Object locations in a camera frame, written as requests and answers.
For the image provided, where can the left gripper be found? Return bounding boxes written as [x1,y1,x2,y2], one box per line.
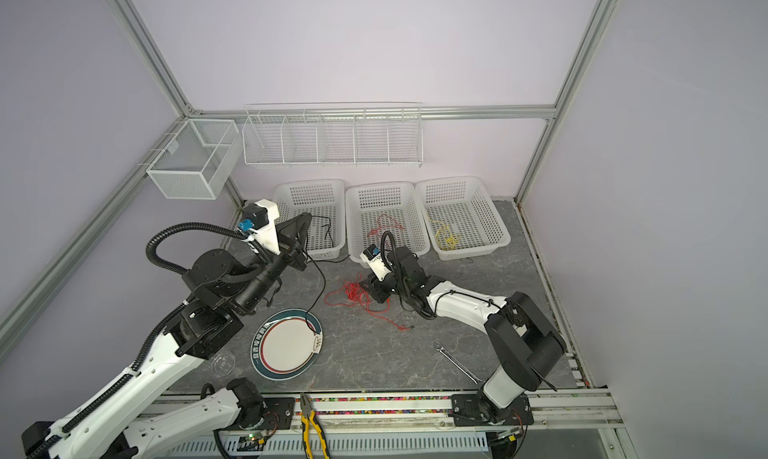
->
[234,211,311,314]

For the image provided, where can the yellow cable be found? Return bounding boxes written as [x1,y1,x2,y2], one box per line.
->
[427,218,463,251]

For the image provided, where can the red cable with clips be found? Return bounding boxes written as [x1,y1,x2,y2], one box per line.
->
[323,280,415,332]

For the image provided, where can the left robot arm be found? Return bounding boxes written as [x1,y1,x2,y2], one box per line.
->
[22,200,313,458]

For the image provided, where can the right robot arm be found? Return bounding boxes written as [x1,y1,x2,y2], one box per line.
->
[360,245,567,425]

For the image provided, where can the middle white plastic basket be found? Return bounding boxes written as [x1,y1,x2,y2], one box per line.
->
[345,182,431,266]

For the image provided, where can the white plastic basket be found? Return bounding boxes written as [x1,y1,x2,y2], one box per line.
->
[415,176,511,261]
[345,182,431,266]
[272,179,346,261]

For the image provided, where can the right white plastic basket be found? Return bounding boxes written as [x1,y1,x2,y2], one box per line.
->
[415,176,511,261]

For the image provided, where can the silver wrench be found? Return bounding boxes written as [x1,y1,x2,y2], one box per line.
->
[433,342,481,385]

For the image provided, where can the clear drinking glass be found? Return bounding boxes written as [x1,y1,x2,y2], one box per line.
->
[210,349,236,377]

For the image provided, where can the green rimmed white plate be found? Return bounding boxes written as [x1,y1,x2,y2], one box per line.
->
[250,309,323,381]

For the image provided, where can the left white plastic basket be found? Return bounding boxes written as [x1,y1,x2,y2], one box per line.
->
[272,179,346,261]

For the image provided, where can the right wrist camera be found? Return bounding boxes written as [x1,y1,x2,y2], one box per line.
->
[360,244,392,282]

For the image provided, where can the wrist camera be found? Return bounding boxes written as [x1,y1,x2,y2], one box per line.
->
[360,244,392,282]
[237,199,280,255]

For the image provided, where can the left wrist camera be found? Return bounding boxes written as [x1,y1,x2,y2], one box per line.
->
[237,199,280,255]

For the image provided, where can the white mesh wall box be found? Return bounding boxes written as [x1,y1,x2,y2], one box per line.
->
[147,119,243,200]

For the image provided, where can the white wire wall shelf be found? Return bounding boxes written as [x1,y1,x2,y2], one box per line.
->
[241,102,423,167]

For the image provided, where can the yellow handled pliers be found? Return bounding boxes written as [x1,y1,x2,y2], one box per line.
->
[299,393,332,459]

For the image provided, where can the white vented cable duct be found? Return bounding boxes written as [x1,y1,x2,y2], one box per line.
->
[140,433,491,458]

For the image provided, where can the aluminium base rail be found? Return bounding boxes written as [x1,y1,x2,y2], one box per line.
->
[119,389,625,439]

